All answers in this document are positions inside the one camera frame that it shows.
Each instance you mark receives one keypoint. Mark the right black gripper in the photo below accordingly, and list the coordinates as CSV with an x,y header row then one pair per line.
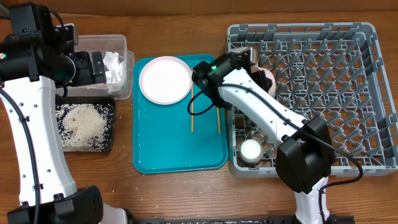
x,y
261,77

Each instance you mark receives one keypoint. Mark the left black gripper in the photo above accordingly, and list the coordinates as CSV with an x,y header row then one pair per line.
x,y
87,76

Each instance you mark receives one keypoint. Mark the small pink plate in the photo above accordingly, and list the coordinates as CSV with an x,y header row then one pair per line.
x,y
264,78

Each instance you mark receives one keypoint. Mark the white napkin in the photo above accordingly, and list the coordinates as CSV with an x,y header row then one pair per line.
x,y
114,71

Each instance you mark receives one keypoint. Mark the white rice grains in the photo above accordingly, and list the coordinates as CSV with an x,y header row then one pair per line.
x,y
84,124

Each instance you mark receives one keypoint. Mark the white cup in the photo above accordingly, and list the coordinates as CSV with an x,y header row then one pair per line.
x,y
251,151

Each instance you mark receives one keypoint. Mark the large white plate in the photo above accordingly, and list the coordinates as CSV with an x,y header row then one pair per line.
x,y
165,80

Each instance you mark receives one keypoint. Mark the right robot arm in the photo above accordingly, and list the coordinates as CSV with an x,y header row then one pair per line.
x,y
304,151

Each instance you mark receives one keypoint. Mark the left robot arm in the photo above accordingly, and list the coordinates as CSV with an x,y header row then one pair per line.
x,y
31,71

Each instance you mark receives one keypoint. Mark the clear plastic waste bin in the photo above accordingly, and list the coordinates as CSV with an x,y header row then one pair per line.
x,y
103,43

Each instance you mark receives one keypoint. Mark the grey dishwasher rack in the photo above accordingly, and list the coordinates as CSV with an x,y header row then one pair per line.
x,y
334,71

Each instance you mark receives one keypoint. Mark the black rectangular tray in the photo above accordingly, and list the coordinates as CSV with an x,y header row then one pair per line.
x,y
87,124

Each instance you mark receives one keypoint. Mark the teal serving tray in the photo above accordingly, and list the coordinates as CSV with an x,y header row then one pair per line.
x,y
162,140

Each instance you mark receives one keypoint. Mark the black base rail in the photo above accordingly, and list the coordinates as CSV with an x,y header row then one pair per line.
x,y
270,220

